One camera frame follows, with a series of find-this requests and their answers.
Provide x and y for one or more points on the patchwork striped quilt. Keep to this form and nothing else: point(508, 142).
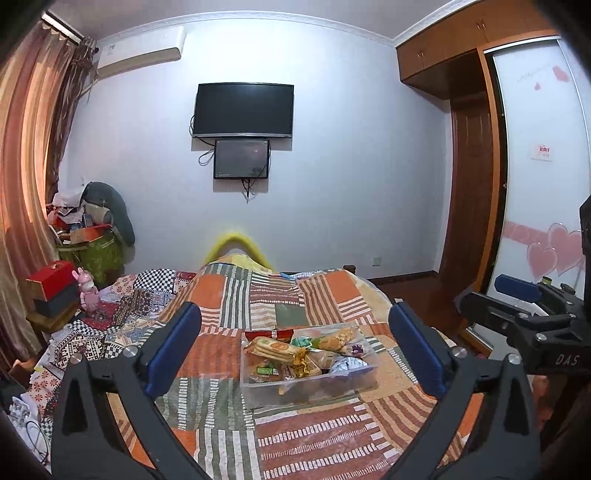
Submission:
point(358, 436)

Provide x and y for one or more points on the red noodle snack bag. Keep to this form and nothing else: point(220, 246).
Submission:
point(284, 335)

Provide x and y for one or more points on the white air conditioner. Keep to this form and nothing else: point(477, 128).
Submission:
point(135, 52)

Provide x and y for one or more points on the red box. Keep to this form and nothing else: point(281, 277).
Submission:
point(50, 280)

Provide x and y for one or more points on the orange striped curtain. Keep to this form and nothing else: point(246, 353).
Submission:
point(41, 84)

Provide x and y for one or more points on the grey green pillow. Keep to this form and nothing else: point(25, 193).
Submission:
point(105, 196)

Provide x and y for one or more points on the checkered patterned blanket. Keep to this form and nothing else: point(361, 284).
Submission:
point(92, 332)

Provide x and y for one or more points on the bread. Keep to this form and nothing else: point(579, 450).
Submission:
point(275, 350)

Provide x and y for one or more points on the green jelly cup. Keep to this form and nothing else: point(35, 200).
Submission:
point(301, 342)

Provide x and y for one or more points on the green cardboard box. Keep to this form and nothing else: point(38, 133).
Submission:
point(102, 258)

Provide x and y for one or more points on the orange pastry clear pack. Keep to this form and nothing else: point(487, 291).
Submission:
point(265, 372)

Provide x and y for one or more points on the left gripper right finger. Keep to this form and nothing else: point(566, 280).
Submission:
point(483, 425)

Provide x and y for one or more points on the large wall television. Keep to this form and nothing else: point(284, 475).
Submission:
point(241, 109)

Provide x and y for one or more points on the small wall monitor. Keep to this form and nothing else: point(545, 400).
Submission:
point(241, 159)

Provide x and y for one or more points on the blue white snack bag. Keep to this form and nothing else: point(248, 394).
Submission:
point(343, 365)

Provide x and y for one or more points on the wooden wardrobe with sliding door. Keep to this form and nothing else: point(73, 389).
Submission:
point(510, 53)

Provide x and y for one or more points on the clear plastic storage bin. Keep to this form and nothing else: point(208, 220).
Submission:
point(293, 391)

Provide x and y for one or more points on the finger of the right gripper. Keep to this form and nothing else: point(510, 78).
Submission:
point(514, 323)
point(526, 288)

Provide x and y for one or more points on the pink rabbit toy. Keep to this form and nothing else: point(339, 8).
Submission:
point(88, 292)

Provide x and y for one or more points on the brown wooden door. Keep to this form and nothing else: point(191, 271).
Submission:
point(469, 231)

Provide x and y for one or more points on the yellow snack bag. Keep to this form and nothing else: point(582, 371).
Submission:
point(304, 366)

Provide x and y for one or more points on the white power strip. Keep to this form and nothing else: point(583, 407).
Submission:
point(19, 412)

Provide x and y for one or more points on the yellow bed footboard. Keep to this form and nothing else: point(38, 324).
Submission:
point(237, 249)

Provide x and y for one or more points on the brown biscuit roll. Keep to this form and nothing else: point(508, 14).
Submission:
point(337, 340)

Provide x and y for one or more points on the dark grey box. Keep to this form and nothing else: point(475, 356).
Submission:
point(59, 303)

